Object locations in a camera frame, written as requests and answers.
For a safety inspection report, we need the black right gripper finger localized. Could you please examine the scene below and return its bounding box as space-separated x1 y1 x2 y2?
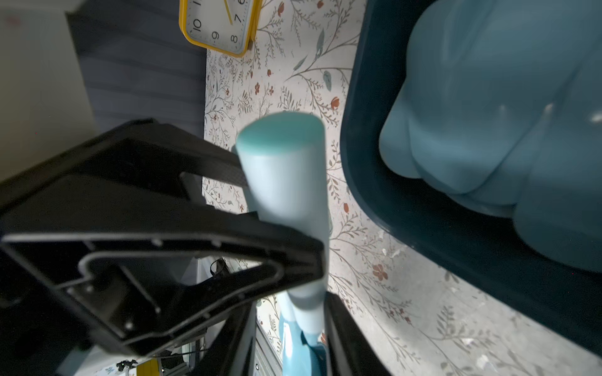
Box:
1 118 248 211

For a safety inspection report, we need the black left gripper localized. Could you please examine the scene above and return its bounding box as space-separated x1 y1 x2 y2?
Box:
1 175 325 375

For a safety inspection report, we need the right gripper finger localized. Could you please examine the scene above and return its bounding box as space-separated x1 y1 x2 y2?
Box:
190 302 256 376
325 292 390 376

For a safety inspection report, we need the light blue shovel front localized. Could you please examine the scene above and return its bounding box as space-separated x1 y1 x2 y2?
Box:
235 112 329 375

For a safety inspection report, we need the light blue shovel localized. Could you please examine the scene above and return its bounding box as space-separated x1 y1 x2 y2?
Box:
235 112 329 375
379 1 601 273

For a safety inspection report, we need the teal storage box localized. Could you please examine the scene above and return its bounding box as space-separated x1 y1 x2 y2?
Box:
340 1 601 354

